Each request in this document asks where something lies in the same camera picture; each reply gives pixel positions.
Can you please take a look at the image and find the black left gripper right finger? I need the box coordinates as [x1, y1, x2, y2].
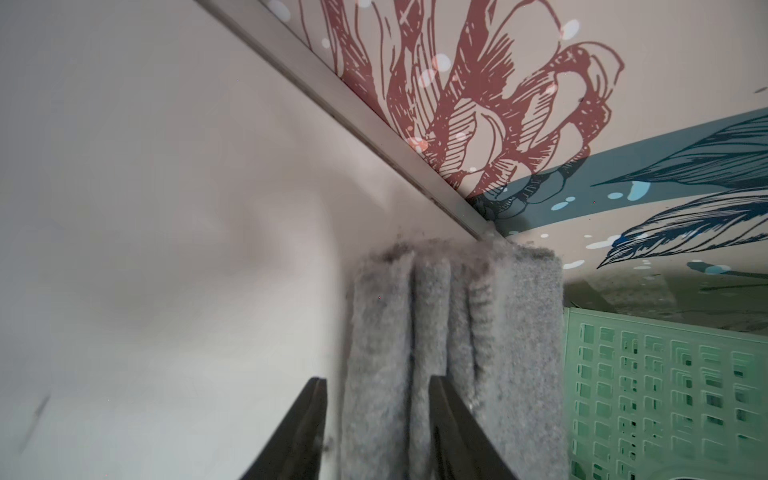
[428, 375, 518, 480]

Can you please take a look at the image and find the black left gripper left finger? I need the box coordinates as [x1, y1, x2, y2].
[241, 377, 328, 480]

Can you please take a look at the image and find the grey scarf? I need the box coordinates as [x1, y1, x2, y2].
[339, 240, 569, 479]

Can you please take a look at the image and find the mint green file organizer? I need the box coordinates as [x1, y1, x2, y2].
[564, 308, 767, 479]

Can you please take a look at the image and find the aluminium frame rail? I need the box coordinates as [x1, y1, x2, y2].
[198, 1, 501, 239]

